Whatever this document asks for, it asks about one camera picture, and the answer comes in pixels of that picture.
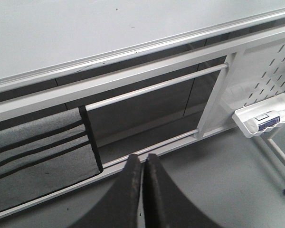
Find white horizontal metal rod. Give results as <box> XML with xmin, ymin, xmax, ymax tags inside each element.
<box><xmin>85</xmin><ymin>63</ymin><xmax>228</xmax><ymax>111</ymax></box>

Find blue labelled spray bottle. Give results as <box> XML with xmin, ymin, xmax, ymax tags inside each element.
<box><xmin>244</xmin><ymin>109</ymin><xmax>285</xmax><ymax>133</ymax></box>

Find lower white metal rod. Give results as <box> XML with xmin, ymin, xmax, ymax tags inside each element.
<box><xmin>103</xmin><ymin>129</ymin><xmax>199</xmax><ymax>169</ymax></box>

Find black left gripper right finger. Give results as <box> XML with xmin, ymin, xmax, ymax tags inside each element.
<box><xmin>142</xmin><ymin>154</ymin><xmax>220</xmax><ymax>228</ymax></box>

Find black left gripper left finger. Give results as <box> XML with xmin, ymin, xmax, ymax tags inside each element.
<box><xmin>71</xmin><ymin>155</ymin><xmax>142</xmax><ymax>228</ymax></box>

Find white plastic tray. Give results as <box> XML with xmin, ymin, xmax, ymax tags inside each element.
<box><xmin>232</xmin><ymin>93</ymin><xmax>285</xmax><ymax>138</ymax></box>

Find white perforated pegboard panel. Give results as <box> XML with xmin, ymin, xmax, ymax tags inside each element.
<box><xmin>221</xmin><ymin>39</ymin><xmax>285</xmax><ymax>114</ymax></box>

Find whiteboard with aluminium frame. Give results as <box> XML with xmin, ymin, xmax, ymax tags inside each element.
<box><xmin>0</xmin><ymin>0</ymin><xmax>285</xmax><ymax>92</ymax></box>

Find white metal stand frame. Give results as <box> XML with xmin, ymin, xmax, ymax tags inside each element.
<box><xmin>0</xmin><ymin>19</ymin><xmax>285</xmax><ymax>219</ymax></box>

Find grey black striped cloth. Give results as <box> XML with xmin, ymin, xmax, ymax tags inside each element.
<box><xmin>0</xmin><ymin>106</ymin><xmax>104</xmax><ymax>179</ymax></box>

